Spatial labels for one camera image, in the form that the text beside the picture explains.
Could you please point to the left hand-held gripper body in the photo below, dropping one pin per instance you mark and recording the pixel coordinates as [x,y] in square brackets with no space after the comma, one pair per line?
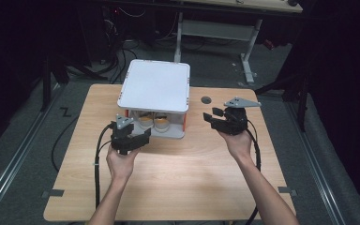
[122,140]

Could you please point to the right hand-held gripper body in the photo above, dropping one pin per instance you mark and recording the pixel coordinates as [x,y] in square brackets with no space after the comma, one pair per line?
[236,120]

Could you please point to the white and orange small sneaker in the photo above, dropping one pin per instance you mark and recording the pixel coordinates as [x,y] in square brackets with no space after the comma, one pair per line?
[162,125]
[146,122]

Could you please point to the white two-tier shoe rack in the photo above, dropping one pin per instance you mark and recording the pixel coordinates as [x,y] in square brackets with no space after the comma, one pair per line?
[154,86]

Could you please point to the person's left hand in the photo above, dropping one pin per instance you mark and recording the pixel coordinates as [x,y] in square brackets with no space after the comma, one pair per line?
[121,165]

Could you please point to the person's right hand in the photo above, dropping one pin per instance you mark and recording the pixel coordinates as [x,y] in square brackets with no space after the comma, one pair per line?
[239,145]

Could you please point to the black metal stand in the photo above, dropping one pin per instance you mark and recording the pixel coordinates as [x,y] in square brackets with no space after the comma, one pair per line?
[296,93]
[47,84]

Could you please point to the white-legged wooden desk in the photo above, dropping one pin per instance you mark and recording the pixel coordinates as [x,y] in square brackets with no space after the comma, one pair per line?
[225,29]

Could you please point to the metal floor rail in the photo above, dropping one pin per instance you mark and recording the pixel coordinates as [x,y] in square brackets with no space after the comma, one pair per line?
[15,162]
[318,175]

